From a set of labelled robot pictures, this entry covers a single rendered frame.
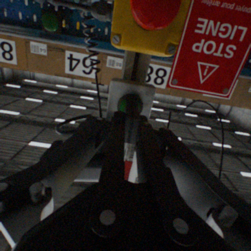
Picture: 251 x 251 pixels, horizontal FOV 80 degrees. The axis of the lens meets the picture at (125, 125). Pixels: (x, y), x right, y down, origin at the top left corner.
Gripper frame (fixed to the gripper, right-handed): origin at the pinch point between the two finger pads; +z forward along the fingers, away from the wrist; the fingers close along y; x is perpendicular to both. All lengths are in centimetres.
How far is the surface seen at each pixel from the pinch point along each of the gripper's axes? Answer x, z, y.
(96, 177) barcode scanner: -11.2, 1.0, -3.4
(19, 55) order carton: -3, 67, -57
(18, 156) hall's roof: -704, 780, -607
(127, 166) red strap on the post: -13.2, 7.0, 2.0
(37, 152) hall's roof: -704, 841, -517
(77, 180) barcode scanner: -12.7, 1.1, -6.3
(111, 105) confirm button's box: -0.3, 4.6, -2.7
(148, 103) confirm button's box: 0.9, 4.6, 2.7
